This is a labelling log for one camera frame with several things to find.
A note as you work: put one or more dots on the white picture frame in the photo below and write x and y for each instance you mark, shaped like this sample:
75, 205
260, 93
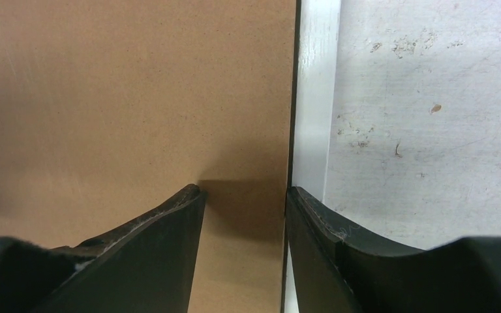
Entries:
315, 60

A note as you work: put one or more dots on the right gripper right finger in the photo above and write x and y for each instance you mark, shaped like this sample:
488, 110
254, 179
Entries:
340, 266

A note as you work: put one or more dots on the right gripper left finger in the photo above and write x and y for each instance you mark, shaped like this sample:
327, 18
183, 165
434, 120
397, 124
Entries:
144, 265

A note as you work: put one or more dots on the white brown backing board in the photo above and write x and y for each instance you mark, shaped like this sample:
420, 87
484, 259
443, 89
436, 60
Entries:
107, 108

